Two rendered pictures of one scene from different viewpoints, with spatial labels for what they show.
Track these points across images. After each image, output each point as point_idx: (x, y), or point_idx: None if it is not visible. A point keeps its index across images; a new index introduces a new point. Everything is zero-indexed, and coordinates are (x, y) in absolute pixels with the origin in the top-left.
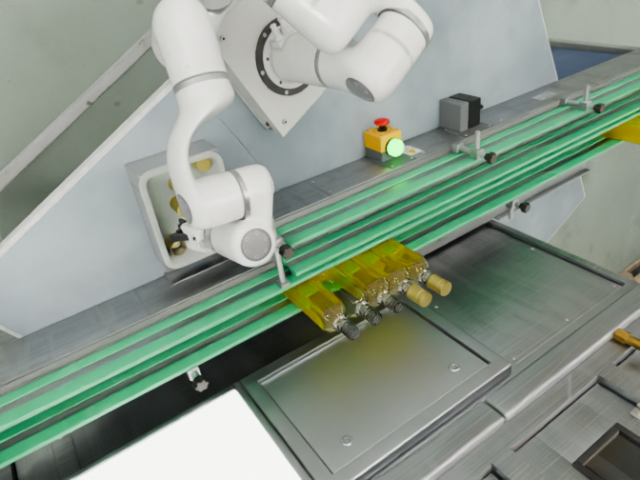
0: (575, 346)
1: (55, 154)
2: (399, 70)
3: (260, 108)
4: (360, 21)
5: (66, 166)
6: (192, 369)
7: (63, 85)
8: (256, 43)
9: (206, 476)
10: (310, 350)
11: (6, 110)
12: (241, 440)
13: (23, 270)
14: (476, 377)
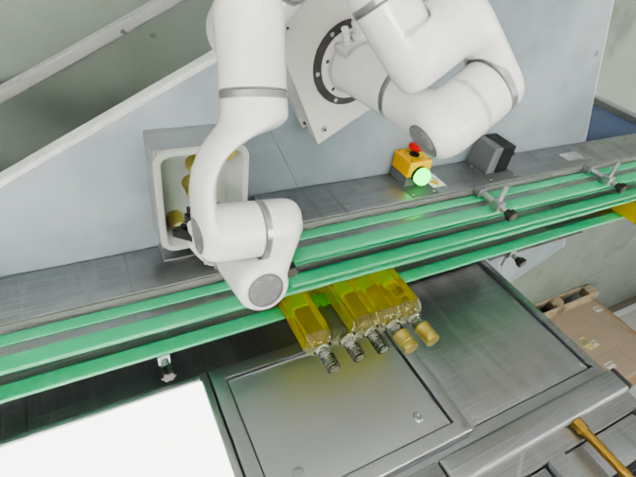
0: (535, 425)
1: (77, 70)
2: (474, 134)
3: (304, 110)
4: (450, 67)
5: (85, 84)
6: (164, 356)
7: (100, 0)
8: (321, 41)
9: (150, 476)
10: (283, 358)
11: (33, 11)
12: (194, 443)
13: (6, 216)
14: (436, 435)
